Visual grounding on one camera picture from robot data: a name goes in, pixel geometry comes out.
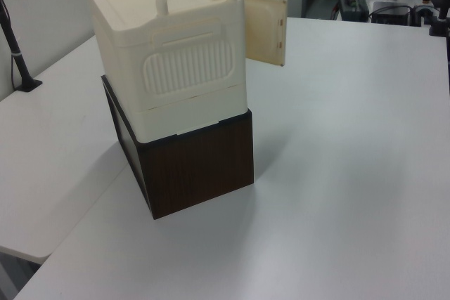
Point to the cream cabinet door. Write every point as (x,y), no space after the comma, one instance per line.
(262,29)

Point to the cream plastic storage cabinet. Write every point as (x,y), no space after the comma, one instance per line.
(168,78)

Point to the black device with green part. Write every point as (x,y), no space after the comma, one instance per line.
(353,6)

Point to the black electronics box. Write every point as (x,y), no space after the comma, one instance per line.
(390,12)

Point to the dark brown wooden box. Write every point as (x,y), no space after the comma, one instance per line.
(197,173)

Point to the black clamp mount stand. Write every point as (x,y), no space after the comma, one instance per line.
(439,22)

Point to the black camera pole with base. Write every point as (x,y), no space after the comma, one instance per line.
(15,54)

